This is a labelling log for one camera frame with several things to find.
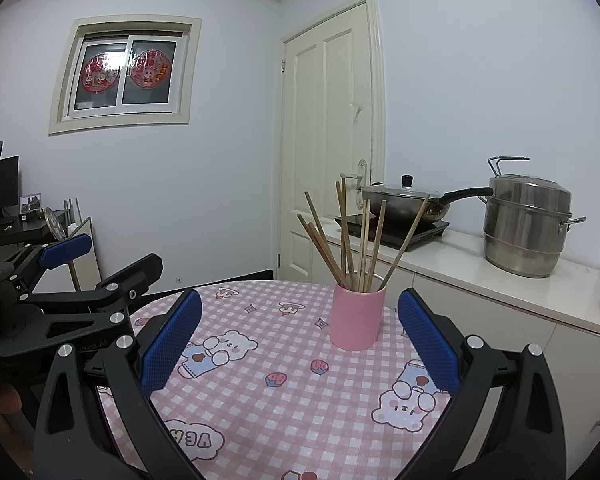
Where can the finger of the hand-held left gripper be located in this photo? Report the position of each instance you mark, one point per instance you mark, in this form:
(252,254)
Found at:
(67,250)
(140,272)

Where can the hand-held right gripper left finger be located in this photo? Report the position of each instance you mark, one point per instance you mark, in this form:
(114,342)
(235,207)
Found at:
(172,340)

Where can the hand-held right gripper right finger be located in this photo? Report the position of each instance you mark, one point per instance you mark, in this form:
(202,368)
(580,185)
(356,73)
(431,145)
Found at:
(427,340)

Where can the pink cup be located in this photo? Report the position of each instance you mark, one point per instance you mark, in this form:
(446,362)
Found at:
(355,320)

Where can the bunch of wooden chopsticks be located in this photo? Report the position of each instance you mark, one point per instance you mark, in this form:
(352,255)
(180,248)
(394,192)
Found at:
(346,250)

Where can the person's left hand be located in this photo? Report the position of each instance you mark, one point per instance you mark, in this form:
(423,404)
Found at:
(5,400)

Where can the cardboard box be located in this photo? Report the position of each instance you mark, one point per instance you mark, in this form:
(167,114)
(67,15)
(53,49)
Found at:
(87,255)

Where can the bundle of metal rods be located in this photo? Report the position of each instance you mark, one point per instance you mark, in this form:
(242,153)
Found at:
(71,212)

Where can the dark desk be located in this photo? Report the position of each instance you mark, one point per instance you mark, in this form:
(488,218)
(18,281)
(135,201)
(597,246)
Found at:
(25,230)

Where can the black monitor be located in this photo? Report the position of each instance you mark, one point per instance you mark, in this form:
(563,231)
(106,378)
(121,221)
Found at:
(9,185)

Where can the white kitchen cabinet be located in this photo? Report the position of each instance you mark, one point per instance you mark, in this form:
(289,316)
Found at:
(480,275)

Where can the black induction cooker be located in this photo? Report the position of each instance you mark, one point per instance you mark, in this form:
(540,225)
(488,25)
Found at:
(425,236)

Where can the steel steamer pot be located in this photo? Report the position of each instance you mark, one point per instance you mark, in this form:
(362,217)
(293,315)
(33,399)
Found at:
(520,250)

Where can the glass wok lid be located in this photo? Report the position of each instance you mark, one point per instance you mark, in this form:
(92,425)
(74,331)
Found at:
(405,191)

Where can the white framed window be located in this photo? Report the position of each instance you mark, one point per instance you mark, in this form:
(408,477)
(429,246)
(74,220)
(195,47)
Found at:
(145,96)

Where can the steel steamer lid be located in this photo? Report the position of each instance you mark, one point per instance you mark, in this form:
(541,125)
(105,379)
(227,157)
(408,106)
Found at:
(530,192)

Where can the red round window decal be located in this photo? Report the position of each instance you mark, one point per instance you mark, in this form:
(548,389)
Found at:
(150,67)
(100,72)

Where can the white door hook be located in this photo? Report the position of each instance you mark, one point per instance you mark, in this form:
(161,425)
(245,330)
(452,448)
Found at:
(356,107)

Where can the cream panel door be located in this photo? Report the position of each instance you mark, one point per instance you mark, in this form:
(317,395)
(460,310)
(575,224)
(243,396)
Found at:
(330,110)

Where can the small photo frame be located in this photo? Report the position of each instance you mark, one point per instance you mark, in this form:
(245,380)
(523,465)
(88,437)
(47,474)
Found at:
(31,202)

